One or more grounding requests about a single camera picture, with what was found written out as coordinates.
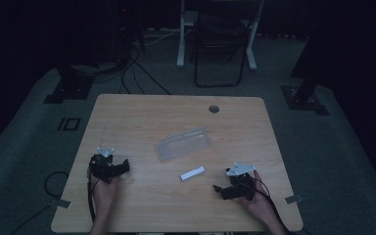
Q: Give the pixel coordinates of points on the person's left hand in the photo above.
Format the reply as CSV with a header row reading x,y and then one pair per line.
x,y
106,191

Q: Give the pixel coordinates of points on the clear plastic bag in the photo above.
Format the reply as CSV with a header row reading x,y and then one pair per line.
x,y
183,144

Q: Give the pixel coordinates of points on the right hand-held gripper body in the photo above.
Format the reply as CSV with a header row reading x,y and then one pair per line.
x,y
241,184

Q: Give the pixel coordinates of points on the white tube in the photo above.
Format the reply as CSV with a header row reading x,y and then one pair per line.
x,y
192,173

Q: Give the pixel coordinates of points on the person's right hand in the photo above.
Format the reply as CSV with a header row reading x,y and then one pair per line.
x,y
259,199

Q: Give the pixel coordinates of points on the grey tape strip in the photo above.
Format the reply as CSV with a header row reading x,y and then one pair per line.
x,y
293,199
60,203

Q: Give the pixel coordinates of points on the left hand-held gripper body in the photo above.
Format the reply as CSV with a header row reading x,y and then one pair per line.
x,y
106,166

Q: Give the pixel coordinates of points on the black stand with base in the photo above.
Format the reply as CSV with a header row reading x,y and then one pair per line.
x,y
306,94
70,88

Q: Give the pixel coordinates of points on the black folding chair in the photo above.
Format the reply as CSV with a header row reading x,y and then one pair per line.
x,y
220,45

